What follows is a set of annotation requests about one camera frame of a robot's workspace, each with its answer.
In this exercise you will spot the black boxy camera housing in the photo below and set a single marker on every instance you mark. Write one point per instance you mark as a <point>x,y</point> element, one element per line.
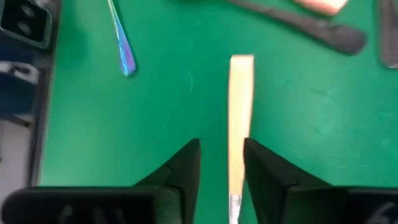
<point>25,21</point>

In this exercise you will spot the green table mat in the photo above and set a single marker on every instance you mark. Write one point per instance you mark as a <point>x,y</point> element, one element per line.
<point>186,109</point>

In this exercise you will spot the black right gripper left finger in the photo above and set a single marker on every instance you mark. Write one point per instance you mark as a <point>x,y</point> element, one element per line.
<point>183,186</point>

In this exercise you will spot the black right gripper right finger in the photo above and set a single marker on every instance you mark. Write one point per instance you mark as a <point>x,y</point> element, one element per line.
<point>270,186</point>

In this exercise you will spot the iridescent rainbow metal fork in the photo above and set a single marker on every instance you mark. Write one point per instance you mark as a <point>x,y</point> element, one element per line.
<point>126,59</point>

